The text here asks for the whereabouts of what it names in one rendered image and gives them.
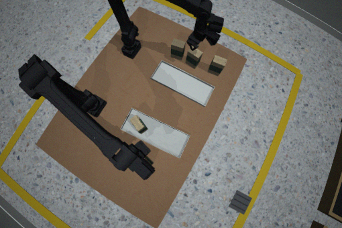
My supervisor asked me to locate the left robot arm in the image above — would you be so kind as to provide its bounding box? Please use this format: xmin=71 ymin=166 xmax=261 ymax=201
xmin=108 ymin=0 xmax=224 ymax=56

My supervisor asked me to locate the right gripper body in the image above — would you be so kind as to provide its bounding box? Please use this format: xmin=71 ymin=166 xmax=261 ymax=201
xmin=135 ymin=142 xmax=151 ymax=155

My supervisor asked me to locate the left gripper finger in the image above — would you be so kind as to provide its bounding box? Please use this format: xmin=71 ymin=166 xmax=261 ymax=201
xmin=187 ymin=42 xmax=199 ymax=51

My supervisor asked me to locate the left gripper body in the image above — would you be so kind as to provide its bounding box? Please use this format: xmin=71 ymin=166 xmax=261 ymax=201
xmin=187 ymin=26 xmax=203 ymax=46

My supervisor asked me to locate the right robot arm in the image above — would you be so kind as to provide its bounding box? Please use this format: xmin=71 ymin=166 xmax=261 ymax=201
xmin=18 ymin=54 xmax=155 ymax=180

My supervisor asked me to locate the white shallow rectangular tray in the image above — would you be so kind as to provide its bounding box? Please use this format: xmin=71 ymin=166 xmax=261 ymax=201
xmin=151 ymin=60 xmax=215 ymax=107
xmin=121 ymin=108 xmax=190 ymax=158

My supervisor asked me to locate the brown and green rectangular block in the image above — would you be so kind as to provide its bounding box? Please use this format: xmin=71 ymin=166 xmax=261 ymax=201
xmin=171 ymin=39 xmax=186 ymax=60
xmin=130 ymin=115 xmax=148 ymax=134
xmin=185 ymin=49 xmax=203 ymax=69
xmin=208 ymin=55 xmax=227 ymax=76
xmin=144 ymin=156 xmax=153 ymax=165

